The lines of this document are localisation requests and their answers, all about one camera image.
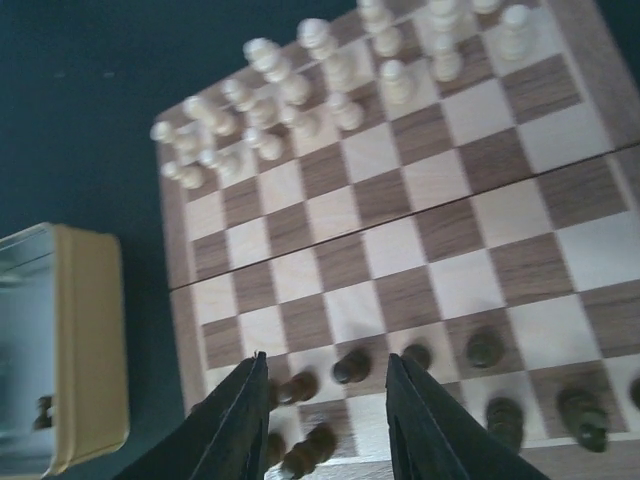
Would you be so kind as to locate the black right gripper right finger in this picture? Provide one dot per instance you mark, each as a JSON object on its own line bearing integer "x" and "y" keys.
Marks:
{"x": 432, "y": 436}

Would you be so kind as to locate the dark knight piece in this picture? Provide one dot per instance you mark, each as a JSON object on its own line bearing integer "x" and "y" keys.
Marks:
{"x": 318, "y": 447}

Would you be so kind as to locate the dark king piece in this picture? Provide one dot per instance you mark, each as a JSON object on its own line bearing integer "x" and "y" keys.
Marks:
{"x": 584, "y": 418}

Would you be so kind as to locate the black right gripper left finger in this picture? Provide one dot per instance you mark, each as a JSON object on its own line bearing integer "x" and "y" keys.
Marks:
{"x": 224, "y": 437}

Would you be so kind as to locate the wooden chess board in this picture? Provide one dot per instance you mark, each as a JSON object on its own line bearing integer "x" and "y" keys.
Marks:
{"x": 493, "y": 219}

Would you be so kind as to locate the gold tin with pieces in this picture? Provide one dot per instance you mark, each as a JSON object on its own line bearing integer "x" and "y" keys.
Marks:
{"x": 64, "y": 379}

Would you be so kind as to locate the dark pawn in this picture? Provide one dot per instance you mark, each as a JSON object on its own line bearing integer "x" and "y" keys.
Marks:
{"x": 352, "y": 368}

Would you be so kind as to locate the white rook near corner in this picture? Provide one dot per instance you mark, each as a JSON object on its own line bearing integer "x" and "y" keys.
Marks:
{"x": 163, "y": 132}

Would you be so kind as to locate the dark bishop piece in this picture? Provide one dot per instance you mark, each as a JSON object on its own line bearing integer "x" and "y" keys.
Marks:
{"x": 505, "y": 421}

